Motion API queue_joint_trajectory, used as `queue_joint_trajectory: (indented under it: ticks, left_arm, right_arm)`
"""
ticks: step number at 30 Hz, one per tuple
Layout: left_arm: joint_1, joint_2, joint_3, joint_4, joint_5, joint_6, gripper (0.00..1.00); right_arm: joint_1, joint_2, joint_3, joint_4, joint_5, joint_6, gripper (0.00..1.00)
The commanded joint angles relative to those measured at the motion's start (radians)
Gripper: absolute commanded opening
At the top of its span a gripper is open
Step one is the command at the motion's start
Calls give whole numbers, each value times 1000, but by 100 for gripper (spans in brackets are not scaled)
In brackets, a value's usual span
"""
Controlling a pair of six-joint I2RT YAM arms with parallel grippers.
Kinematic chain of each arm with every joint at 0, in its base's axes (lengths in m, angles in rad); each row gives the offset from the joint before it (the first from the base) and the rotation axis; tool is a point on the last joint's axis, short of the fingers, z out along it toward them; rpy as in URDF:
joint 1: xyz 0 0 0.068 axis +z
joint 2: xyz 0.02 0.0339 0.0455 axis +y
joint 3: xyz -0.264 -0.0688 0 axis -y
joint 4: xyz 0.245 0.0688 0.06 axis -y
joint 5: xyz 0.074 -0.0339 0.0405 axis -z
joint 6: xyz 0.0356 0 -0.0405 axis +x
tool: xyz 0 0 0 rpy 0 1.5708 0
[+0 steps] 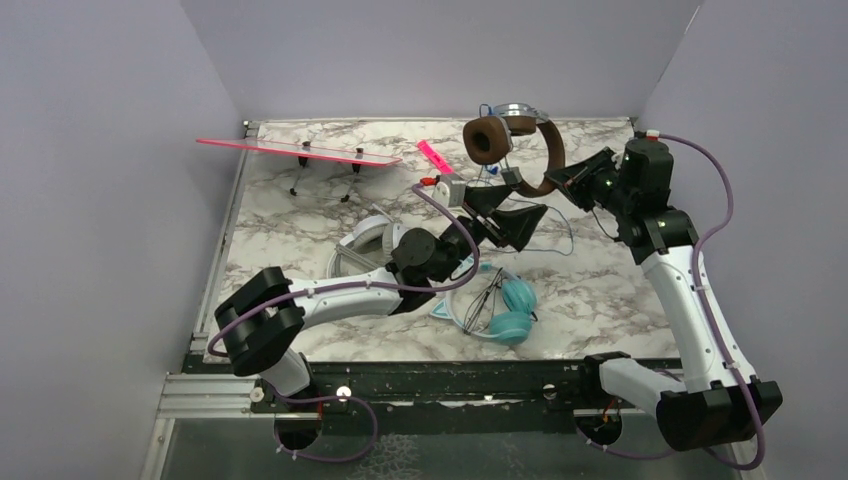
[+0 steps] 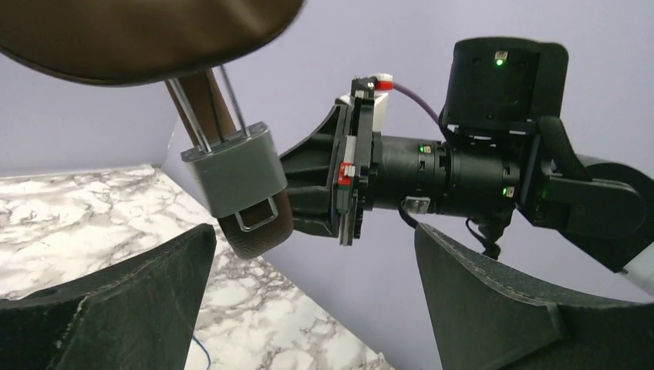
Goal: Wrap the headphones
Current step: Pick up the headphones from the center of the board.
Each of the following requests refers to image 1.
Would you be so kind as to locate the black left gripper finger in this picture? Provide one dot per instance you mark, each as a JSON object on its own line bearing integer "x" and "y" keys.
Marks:
{"x": 483, "y": 201}
{"x": 520, "y": 224}

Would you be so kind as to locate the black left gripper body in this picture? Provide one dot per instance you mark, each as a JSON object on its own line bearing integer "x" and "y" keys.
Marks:
{"x": 480, "y": 230}

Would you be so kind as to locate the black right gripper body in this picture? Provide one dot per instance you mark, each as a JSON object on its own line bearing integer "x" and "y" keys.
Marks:
{"x": 603, "y": 187}

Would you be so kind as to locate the blue wired earbuds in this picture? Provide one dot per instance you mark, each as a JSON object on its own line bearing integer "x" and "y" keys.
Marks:
{"x": 488, "y": 140}

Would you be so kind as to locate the black wired earbuds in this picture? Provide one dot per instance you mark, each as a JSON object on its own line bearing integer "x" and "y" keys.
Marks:
{"x": 486, "y": 300}

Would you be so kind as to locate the teal cat-ear headphones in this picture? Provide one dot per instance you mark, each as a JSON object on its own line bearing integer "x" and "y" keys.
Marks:
{"x": 515, "y": 315}

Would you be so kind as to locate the white grey over-ear headphones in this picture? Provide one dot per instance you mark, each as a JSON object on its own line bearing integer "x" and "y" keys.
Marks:
{"x": 368, "y": 246}

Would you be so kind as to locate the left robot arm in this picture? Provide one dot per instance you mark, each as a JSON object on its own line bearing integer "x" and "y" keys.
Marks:
{"x": 258, "y": 323}

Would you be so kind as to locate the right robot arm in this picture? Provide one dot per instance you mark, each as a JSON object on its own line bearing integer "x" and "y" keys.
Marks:
{"x": 720, "y": 399}

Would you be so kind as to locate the pink highlighter marker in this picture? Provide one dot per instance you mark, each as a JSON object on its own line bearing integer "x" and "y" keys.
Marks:
{"x": 436, "y": 159}

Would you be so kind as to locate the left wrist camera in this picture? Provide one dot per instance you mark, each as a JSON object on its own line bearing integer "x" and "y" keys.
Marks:
{"x": 448, "y": 190}

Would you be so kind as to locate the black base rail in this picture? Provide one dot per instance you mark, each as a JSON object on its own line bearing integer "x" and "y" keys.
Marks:
{"x": 433, "y": 398}

